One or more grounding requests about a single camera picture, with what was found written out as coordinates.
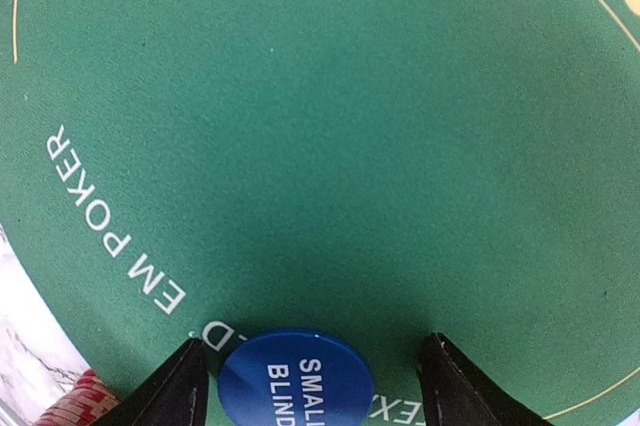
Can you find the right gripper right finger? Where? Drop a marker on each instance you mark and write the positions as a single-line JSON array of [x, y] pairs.
[[457, 392]]

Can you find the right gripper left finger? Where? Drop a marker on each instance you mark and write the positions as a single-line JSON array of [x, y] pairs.
[[176, 393]]

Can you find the red tan 5 chip stack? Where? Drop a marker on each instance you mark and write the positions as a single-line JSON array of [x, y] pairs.
[[88, 400]]

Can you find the blue small blind button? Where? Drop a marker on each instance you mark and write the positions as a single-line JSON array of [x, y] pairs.
[[295, 377]]

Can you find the round green poker mat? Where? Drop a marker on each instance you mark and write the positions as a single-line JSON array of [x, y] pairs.
[[377, 170]]

